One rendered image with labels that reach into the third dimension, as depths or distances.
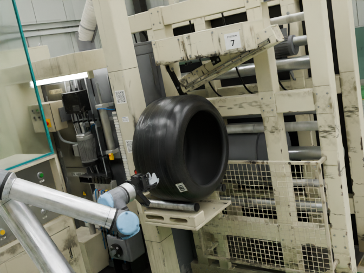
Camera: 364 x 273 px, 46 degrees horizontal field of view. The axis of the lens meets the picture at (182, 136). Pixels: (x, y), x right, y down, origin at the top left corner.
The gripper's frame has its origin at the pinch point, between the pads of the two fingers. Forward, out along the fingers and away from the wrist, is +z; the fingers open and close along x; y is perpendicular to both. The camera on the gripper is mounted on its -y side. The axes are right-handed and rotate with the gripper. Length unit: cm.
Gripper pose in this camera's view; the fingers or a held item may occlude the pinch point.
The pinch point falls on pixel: (157, 180)
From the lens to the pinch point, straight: 215.3
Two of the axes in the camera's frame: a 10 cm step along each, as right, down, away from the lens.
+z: 5.8, -2.6, 7.7
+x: -8.0, 0.2, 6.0
